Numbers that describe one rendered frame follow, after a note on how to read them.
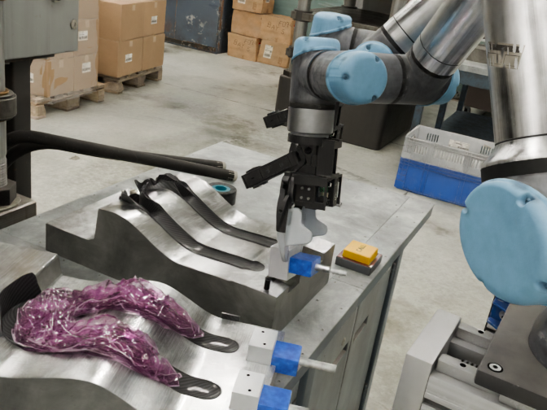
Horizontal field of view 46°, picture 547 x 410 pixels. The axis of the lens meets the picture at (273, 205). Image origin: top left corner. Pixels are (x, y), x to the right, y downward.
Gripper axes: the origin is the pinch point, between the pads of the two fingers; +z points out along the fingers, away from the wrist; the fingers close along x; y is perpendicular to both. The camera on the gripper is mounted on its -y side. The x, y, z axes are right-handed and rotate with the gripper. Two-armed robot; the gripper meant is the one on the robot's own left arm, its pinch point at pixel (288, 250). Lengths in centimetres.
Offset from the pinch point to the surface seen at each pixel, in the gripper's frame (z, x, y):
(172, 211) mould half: -2.1, 2.8, -25.8
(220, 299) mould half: 9.2, -6.4, -9.3
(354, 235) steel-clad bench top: 7.2, 45.5, -2.9
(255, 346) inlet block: 9.3, -19.6, 4.3
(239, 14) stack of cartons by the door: -91, 598, -343
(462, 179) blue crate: 29, 317, -21
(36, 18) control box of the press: -38, 22, -80
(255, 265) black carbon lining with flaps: 4.3, 0.9, -6.5
